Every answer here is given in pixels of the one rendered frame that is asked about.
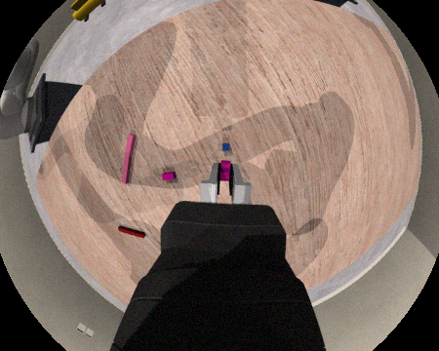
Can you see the dark red rod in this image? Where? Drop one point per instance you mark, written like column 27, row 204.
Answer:
column 127, row 230

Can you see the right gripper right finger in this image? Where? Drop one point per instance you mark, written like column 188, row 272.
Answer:
column 240, row 191

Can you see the pink rod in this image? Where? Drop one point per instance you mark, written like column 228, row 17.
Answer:
column 128, row 157

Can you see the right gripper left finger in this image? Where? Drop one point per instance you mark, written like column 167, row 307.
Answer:
column 209, row 189

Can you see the small magenta block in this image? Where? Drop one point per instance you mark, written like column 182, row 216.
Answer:
column 224, row 170
column 169, row 175

